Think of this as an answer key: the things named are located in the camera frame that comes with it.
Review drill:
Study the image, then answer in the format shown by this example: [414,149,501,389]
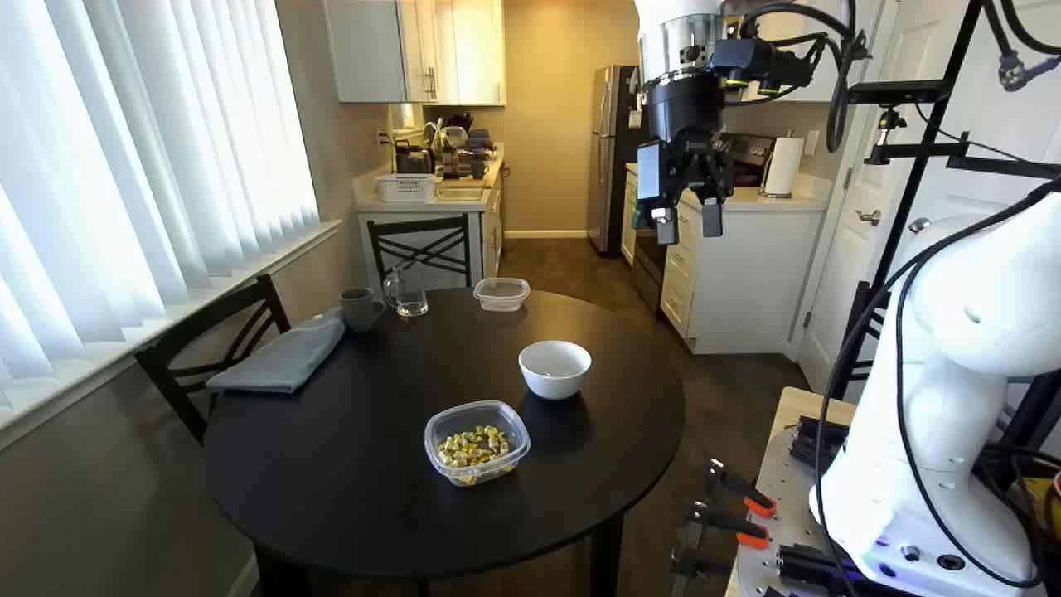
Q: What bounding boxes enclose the black wooden chair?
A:
[133,271,294,447]

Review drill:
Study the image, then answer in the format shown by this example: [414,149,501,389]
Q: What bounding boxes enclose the white paper towel roll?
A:
[764,132,811,202]

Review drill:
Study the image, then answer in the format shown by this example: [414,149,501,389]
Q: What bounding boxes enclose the black box on stand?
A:
[786,411,855,473]

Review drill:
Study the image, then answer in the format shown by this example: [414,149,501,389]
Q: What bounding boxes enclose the white bowl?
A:
[514,339,597,403]

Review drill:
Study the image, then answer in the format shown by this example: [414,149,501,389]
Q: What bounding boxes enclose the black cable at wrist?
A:
[735,0,869,154]

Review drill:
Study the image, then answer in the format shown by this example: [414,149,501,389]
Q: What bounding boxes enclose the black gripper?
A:
[639,68,735,248]

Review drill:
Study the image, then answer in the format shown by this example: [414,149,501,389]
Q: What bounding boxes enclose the black cross-back chair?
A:
[365,211,477,296]

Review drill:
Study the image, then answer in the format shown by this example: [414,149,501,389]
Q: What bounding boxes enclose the white kitchen base cabinet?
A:
[618,161,836,358]

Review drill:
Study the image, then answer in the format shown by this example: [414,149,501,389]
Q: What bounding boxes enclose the light wooden robot stand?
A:
[719,384,861,597]

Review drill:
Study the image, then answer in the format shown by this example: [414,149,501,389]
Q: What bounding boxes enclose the white kitchen counter peninsula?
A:
[353,153,510,291]

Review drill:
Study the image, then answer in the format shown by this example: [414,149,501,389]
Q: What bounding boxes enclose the dark grey mug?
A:
[340,285,388,336]

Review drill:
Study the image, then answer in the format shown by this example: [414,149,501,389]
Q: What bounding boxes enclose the white vertical window blinds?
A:
[0,0,327,384]

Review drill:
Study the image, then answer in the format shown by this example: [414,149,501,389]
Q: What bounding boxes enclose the white upper wall cabinets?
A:
[318,0,510,113]

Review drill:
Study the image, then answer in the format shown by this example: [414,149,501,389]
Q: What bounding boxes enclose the small empty clear container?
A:
[471,276,533,315]

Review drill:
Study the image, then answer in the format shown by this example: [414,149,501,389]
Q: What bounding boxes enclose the grey folded cloth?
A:
[204,310,353,398]

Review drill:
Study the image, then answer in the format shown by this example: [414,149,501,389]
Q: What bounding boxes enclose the black countertop appliance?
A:
[719,128,780,187]

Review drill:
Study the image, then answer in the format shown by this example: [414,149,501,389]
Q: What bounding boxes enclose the clear drinking glass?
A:
[388,263,435,320]

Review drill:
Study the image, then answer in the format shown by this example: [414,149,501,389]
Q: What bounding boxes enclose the yellow food pieces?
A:
[435,422,518,473]

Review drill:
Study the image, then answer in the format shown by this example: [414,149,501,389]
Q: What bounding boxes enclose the orange-handled clamp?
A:
[705,454,780,520]
[686,498,776,553]

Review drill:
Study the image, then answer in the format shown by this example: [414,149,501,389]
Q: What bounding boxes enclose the white door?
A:
[793,0,1061,398]

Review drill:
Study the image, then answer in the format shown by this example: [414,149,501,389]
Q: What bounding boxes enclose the black metal camera stand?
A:
[825,0,1061,403]

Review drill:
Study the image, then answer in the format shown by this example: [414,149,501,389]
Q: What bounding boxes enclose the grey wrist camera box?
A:
[633,139,668,207]

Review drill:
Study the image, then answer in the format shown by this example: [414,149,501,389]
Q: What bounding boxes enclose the black coffee maker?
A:
[388,118,439,177]

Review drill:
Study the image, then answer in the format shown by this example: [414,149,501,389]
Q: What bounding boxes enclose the stainless steel refrigerator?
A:
[584,61,646,263]

